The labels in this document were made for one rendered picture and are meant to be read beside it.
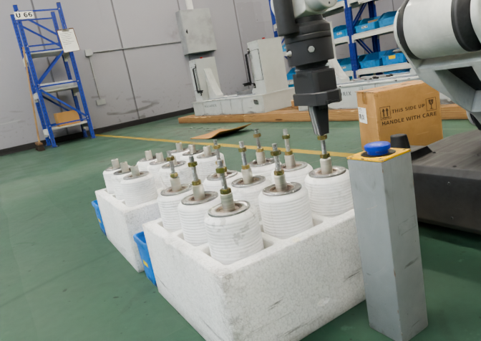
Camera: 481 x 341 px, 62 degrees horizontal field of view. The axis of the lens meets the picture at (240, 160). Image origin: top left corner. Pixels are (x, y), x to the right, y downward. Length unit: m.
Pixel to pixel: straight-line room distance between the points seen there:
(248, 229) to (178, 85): 6.99
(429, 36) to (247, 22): 7.71
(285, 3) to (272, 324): 0.56
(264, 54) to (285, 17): 3.42
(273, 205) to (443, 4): 0.51
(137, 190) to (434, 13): 0.84
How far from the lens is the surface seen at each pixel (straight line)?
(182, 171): 1.20
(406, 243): 0.71
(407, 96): 1.95
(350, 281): 0.83
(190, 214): 0.78
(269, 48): 4.22
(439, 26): 0.92
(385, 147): 0.66
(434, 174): 1.02
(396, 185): 0.66
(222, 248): 0.69
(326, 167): 0.83
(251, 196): 0.83
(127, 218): 1.14
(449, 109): 2.71
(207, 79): 5.32
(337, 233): 0.77
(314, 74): 0.77
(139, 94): 7.33
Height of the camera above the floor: 0.47
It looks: 11 degrees down
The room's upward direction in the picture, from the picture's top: 11 degrees counter-clockwise
